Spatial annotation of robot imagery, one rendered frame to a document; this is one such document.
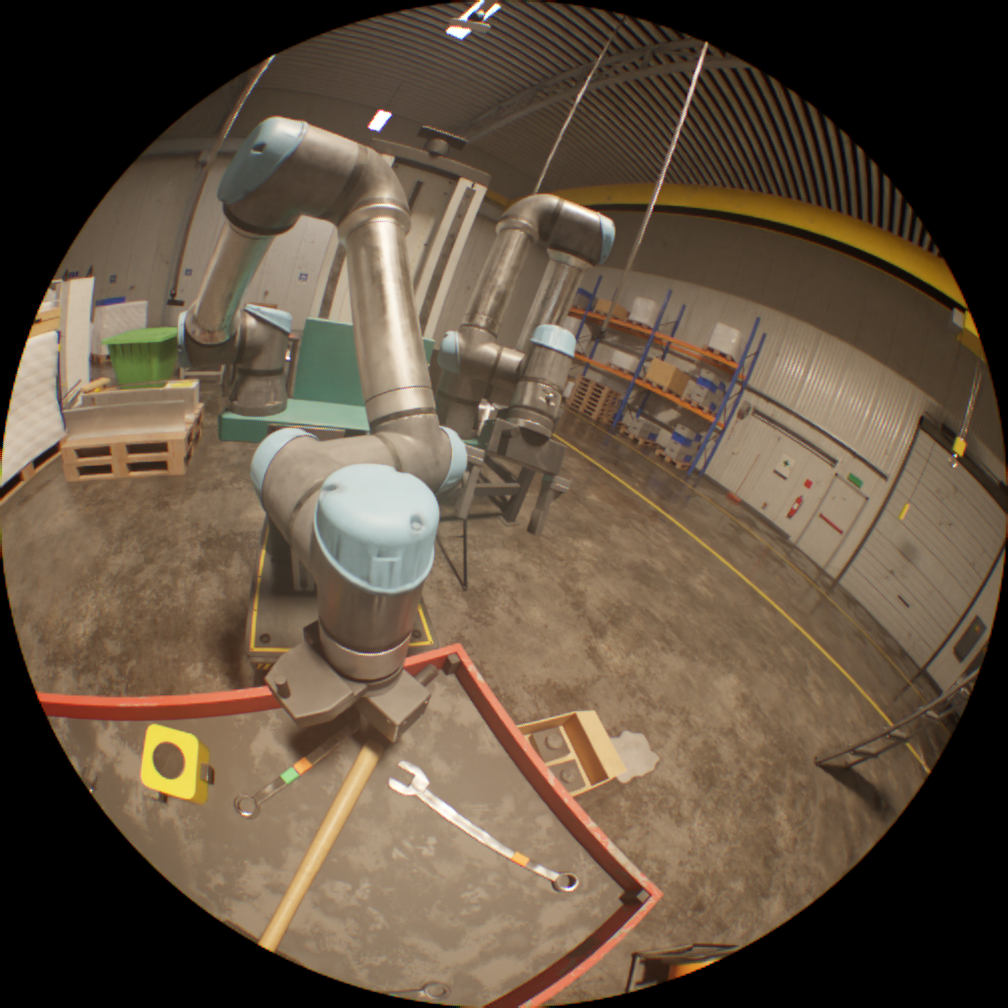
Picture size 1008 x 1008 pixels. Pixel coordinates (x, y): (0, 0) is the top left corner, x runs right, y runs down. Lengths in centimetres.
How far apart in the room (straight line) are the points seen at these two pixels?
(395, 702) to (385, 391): 28
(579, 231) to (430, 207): 42
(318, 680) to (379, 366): 28
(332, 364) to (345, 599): 75
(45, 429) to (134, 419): 117
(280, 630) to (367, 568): 109
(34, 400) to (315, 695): 360
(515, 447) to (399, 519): 34
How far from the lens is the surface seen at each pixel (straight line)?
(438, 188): 104
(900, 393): 1058
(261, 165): 44
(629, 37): 869
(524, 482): 253
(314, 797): 44
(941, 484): 1063
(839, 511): 983
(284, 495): 25
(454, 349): 62
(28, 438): 372
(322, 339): 89
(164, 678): 168
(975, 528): 1123
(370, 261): 41
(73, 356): 453
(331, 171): 45
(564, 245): 79
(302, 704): 27
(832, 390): 1018
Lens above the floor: 134
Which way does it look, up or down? 27 degrees down
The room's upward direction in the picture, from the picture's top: 21 degrees clockwise
